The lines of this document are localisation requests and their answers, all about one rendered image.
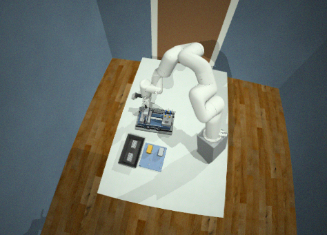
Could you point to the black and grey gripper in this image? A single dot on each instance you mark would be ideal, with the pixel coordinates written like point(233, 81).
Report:
point(146, 102)

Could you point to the yellow rectangular block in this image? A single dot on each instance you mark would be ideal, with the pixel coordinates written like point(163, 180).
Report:
point(149, 150)

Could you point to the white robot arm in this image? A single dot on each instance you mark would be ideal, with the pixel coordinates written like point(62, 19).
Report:
point(207, 107)

